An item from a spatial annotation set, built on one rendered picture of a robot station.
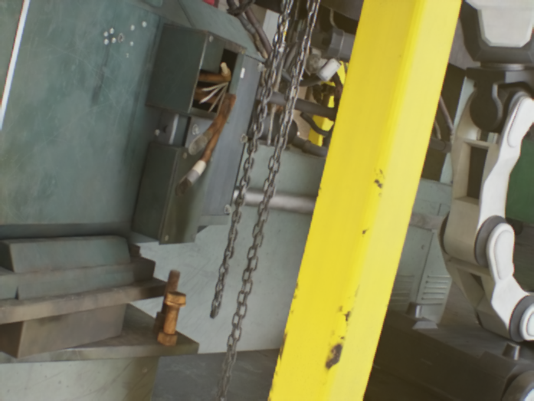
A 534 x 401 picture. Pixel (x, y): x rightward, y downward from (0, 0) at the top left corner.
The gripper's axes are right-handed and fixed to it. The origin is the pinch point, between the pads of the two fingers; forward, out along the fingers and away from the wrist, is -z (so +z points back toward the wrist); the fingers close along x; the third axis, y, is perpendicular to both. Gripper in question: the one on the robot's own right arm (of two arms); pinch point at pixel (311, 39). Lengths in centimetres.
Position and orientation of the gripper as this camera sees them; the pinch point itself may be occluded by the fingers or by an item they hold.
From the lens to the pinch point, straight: 155.6
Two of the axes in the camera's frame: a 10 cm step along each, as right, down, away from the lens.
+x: -0.8, -1.0, 9.9
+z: 9.7, 2.2, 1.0
